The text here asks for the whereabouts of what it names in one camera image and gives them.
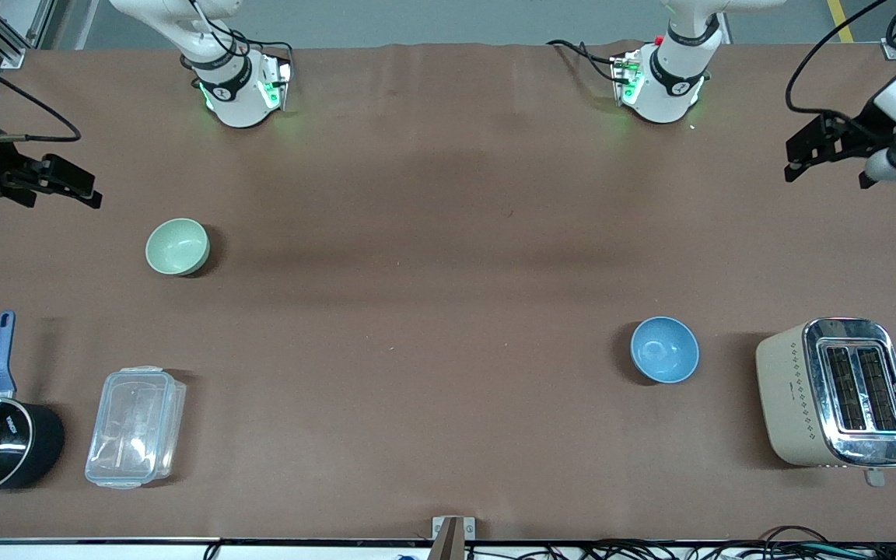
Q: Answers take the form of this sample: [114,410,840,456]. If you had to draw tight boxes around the green bowl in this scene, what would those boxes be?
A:
[145,218,211,277]

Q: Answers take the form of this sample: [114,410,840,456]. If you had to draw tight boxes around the blue bowl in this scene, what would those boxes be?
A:
[630,316,700,384]

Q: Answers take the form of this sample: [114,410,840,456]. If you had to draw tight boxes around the beige chrome toaster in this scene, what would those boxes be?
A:
[755,317,896,488]

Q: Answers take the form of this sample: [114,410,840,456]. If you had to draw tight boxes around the clear plastic lidded container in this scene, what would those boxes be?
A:
[85,366,187,491]

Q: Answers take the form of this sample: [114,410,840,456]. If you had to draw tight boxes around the brown table mat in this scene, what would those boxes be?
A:
[0,43,896,541]

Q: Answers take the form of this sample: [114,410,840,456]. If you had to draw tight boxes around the black saucepan with blue handle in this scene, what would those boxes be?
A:
[0,311,66,496]

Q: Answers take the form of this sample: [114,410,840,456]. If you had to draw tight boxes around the black left base cable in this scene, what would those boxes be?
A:
[548,39,624,82]

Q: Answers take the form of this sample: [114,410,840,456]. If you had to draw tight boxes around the tangled black floor cables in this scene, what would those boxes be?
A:
[464,525,896,560]

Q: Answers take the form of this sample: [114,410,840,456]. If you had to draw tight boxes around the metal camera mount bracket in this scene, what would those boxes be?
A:
[432,516,476,560]

